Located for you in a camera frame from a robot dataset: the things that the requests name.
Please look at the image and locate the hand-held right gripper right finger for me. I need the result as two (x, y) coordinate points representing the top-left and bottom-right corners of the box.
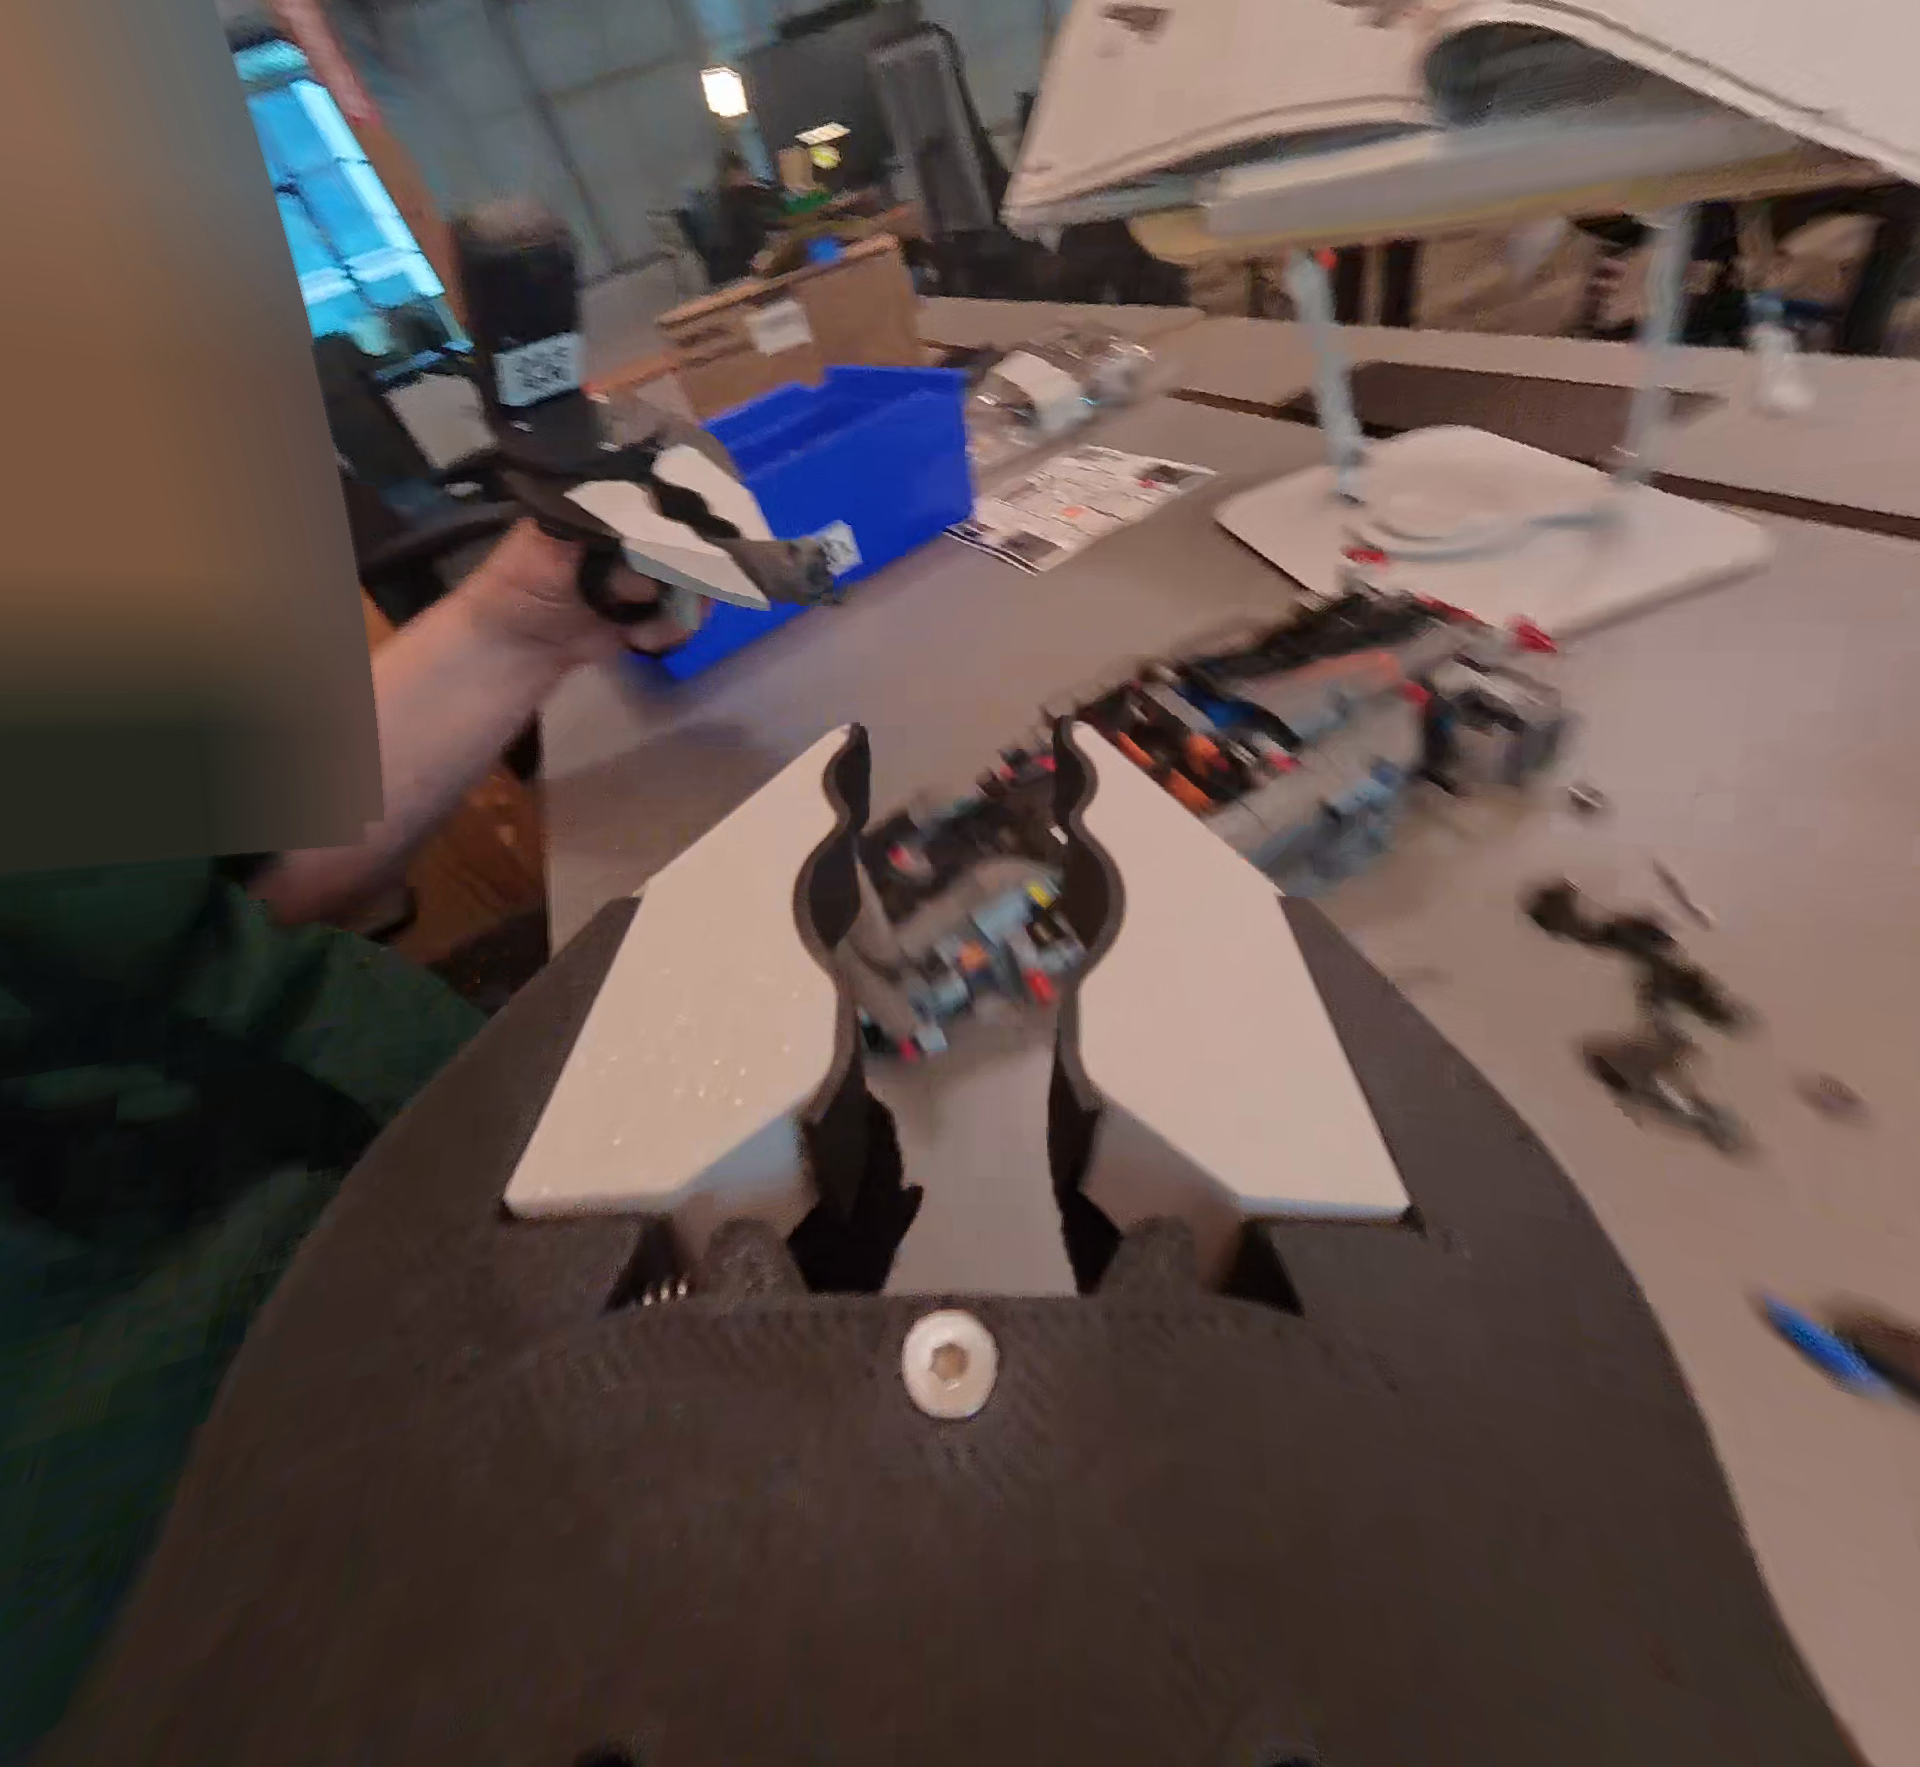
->
(1047, 712), (1415, 1271)

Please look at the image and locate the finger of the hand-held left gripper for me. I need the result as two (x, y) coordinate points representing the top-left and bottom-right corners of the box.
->
(564, 482), (770, 613)
(650, 445), (782, 548)

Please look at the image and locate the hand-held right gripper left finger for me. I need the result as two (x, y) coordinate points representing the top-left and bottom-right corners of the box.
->
(502, 721), (920, 1271)

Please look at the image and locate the blue plastic parts bin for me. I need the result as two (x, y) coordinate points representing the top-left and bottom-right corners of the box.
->
(660, 364), (976, 685)

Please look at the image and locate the grey black lego spaceship model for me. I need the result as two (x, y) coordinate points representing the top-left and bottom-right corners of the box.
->
(855, 592), (1572, 1064)

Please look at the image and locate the person's left forearm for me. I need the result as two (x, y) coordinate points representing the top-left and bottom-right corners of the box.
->
(247, 584), (560, 925)

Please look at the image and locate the clear bag with lego parts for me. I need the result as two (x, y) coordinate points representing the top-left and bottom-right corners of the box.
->
(965, 329), (1164, 442)

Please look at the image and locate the lego sticker sheet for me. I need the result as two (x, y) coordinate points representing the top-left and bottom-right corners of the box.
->
(944, 445), (1221, 575)

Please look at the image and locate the black lego slope piece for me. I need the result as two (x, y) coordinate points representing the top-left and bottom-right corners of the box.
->
(1582, 1024), (1754, 1157)

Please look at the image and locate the black lego connector piece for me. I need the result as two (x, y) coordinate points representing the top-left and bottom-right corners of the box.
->
(1573, 906), (1752, 1037)

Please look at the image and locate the blue lego pin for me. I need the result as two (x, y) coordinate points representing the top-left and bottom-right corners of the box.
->
(1758, 1291), (1897, 1396)

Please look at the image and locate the person's left hand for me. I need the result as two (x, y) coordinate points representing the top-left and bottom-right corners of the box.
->
(478, 528), (709, 667)

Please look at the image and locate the cardboard box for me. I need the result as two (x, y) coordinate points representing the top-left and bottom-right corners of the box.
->
(656, 232), (924, 421)

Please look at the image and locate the large black screen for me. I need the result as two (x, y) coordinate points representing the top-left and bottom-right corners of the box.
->
(746, 0), (924, 170)

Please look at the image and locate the silver book stand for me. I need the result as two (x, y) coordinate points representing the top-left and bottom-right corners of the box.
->
(1132, 116), (1920, 636)

